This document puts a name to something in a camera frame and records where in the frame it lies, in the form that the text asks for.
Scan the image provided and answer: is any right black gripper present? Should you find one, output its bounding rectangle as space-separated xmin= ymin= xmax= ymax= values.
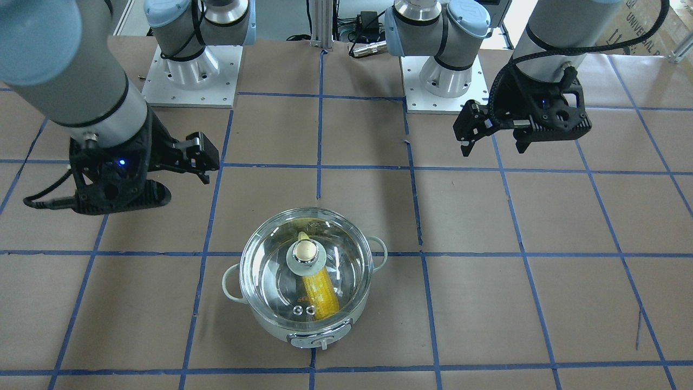
xmin=24 ymin=111 xmax=220 ymax=215

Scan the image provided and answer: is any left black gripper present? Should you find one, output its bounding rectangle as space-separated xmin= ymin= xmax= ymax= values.
xmin=453 ymin=62 xmax=592 ymax=157

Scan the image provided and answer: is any glass pot lid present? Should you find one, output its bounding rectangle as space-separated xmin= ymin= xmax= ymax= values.
xmin=240 ymin=205 xmax=374 ymax=331

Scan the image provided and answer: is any pale green cooking pot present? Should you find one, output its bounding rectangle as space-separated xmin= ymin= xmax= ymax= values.
xmin=222 ymin=205 xmax=389 ymax=352

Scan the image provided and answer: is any yellow corn cob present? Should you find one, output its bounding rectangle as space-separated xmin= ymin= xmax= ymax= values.
xmin=292 ymin=232 xmax=339 ymax=320

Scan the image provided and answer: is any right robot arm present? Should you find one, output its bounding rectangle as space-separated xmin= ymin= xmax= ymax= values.
xmin=2 ymin=1 xmax=257 ymax=215

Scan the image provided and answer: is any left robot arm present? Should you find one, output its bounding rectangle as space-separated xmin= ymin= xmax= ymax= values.
xmin=384 ymin=1 xmax=669 ymax=156

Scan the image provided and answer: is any silver metal connector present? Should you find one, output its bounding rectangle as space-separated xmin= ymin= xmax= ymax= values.
xmin=349 ymin=41 xmax=388 ymax=59

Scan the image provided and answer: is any black power adapter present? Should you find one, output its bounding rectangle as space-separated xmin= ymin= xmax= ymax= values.
xmin=356 ymin=11 xmax=379 ymax=34

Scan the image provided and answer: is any cardboard box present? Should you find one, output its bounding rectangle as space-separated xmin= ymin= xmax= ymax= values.
xmin=606 ymin=0 xmax=693 ymax=63

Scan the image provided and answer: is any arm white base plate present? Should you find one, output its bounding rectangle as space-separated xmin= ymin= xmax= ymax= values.
xmin=400 ymin=56 xmax=488 ymax=114
xmin=142 ymin=46 xmax=243 ymax=108

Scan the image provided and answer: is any black cables bundle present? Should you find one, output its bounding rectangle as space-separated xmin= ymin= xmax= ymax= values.
xmin=286 ymin=0 xmax=401 ymax=44

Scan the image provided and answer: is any aluminium frame post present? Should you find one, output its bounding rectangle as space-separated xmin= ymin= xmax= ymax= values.
xmin=309 ymin=1 xmax=336 ymax=51

